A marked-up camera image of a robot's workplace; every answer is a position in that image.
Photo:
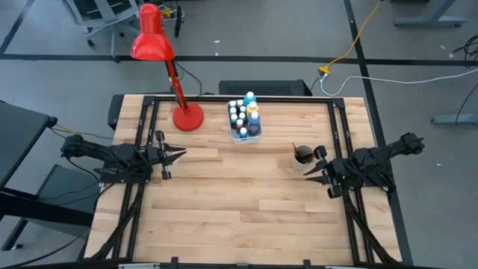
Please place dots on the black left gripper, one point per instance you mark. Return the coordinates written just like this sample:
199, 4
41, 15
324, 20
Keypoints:
158, 154

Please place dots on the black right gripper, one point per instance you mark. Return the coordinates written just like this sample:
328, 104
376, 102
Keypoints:
332, 170

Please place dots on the white paper cup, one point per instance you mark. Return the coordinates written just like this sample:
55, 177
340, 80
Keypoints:
297, 164

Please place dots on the small green paint bottle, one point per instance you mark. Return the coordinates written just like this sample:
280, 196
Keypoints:
234, 119
242, 108

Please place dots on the small blue paint bottle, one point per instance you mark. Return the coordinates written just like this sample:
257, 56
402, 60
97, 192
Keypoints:
243, 132
232, 104

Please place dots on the small red paint bottle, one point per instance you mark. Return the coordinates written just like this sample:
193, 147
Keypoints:
240, 123

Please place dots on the small brown paint bottle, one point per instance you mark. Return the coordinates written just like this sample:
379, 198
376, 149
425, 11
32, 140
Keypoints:
232, 110

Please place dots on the white plastic bin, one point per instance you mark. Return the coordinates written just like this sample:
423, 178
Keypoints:
251, 140

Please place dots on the small teal paint bottle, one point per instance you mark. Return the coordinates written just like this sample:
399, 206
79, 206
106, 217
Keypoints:
242, 116

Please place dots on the large dark blue paint bottle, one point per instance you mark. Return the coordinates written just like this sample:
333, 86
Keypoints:
254, 127

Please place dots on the small purple paint bottle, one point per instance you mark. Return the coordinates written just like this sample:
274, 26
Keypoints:
240, 102

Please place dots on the large yellow paint bottle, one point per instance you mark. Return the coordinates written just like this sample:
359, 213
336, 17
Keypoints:
252, 108

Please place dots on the large light blue paint bottle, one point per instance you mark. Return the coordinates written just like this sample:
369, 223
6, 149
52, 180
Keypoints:
249, 99

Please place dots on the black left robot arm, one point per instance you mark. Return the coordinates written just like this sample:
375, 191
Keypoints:
112, 153

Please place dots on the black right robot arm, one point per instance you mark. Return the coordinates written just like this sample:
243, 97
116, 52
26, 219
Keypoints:
377, 157

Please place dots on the red desk lamp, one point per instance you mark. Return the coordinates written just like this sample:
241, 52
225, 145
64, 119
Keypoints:
188, 119

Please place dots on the black computer case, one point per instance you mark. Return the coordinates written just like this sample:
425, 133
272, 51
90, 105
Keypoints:
269, 87

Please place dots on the black side desk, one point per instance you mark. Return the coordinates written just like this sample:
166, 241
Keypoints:
18, 138

